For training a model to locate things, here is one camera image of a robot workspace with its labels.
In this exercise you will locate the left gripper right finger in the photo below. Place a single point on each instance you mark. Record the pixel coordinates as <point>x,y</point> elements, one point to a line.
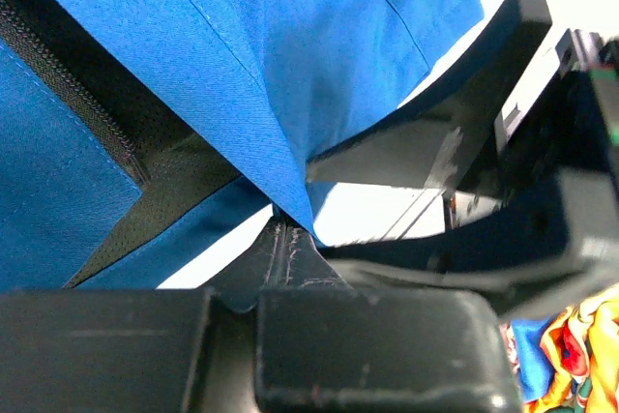
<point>324,349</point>

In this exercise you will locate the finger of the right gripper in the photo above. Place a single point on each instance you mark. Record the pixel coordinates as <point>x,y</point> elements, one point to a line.
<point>552,246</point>

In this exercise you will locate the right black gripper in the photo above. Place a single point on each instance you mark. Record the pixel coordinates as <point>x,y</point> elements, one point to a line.
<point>432,141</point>

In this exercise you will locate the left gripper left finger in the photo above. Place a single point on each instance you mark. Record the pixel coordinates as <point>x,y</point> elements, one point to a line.
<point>128,351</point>

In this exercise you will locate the blue jacket with black lining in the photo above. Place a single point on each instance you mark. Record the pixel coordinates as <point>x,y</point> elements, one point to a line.
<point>135,134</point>

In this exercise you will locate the colourful patterned cloth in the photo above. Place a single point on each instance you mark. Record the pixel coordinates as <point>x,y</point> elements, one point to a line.
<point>569,361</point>

